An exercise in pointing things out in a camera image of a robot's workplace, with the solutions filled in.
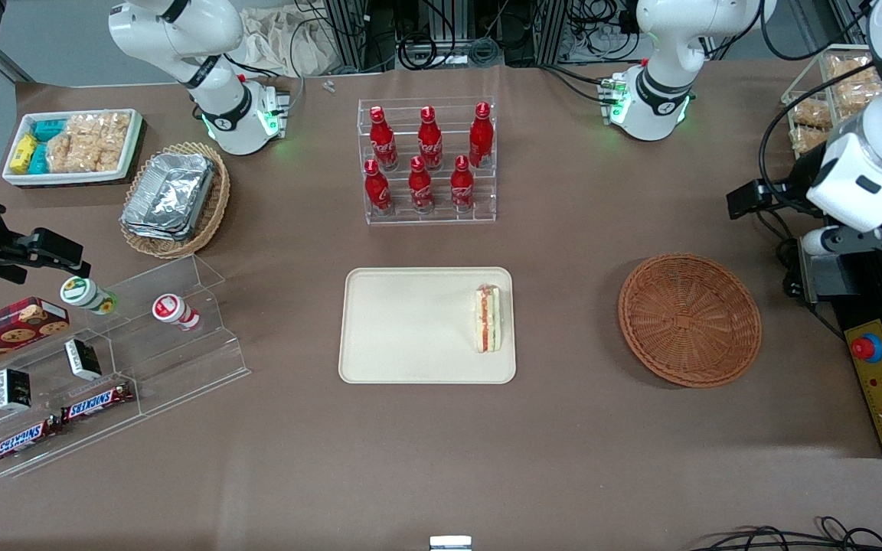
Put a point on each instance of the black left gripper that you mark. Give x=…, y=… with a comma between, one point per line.
x=792, y=186

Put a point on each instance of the triangle sandwich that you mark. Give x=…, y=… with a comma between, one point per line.
x=488, y=317

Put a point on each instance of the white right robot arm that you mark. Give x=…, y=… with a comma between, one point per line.
x=219, y=99

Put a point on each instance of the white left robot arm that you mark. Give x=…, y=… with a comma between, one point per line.
x=663, y=92

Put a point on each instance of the brown round wicker basket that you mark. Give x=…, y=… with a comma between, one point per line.
x=690, y=321

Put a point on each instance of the light wicker basket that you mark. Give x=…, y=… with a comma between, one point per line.
x=215, y=207

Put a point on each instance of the cream plastic tray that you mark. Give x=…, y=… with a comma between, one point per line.
x=410, y=325

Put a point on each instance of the green sunflower lid cup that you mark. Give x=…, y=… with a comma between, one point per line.
x=81, y=293

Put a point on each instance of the clear bag of pastry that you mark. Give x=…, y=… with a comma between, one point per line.
x=810, y=113
x=807, y=139
x=854, y=84

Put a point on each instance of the red plaid cookie box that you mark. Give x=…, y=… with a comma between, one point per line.
x=4, y=329

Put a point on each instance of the teal snack packet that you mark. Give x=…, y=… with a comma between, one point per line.
x=49, y=130
x=39, y=159

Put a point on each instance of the yellow snack packet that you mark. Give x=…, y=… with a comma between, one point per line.
x=24, y=153

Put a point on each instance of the small black white box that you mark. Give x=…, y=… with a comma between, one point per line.
x=12, y=390
x=83, y=360

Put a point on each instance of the clear bag of rice crackers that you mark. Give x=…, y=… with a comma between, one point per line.
x=89, y=141

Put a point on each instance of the red lid yogurt cup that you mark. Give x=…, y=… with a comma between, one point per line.
x=169, y=308

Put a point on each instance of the stacked aluminium foil trays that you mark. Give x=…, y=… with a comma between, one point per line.
x=169, y=195

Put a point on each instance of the white plastic bin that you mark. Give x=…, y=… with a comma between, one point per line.
x=137, y=141

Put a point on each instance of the black machine housing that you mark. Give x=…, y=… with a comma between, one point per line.
x=870, y=275

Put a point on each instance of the Snickers chocolate bar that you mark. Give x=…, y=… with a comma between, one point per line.
x=21, y=441
x=96, y=403

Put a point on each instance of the clear acrylic tiered snack shelf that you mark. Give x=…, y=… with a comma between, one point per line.
x=181, y=367

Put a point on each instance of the red emergency stop button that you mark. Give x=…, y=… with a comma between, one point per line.
x=864, y=348

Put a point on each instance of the red cola bottle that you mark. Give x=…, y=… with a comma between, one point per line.
x=383, y=141
x=462, y=187
x=420, y=187
x=430, y=141
x=481, y=138
x=377, y=191

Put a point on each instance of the white plastic sheet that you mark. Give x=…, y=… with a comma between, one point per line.
x=288, y=46

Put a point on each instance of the clear acrylic bottle rack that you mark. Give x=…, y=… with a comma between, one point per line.
x=441, y=218

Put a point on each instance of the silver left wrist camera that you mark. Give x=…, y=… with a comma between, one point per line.
x=820, y=243

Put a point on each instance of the grey metal bracket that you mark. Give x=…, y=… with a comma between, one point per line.
x=820, y=279

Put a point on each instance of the aluminium frame post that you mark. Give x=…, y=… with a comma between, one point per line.
x=349, y=30
x=552, y=30

